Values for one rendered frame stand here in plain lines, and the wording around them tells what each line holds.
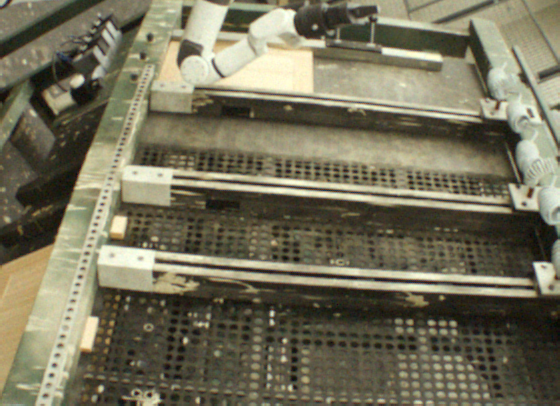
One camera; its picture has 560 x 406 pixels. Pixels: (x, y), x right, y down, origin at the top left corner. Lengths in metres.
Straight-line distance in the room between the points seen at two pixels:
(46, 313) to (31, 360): 0.13
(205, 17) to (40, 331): 0.92
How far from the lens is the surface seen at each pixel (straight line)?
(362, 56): 2.66
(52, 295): 1.66
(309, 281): 1.67
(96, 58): 2.42
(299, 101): 2.25
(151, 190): 1.92
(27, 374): 1.53
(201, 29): 2.01
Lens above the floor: 1.82
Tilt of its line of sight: 18 degrees down
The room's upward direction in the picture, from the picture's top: 69 degrees clockwise
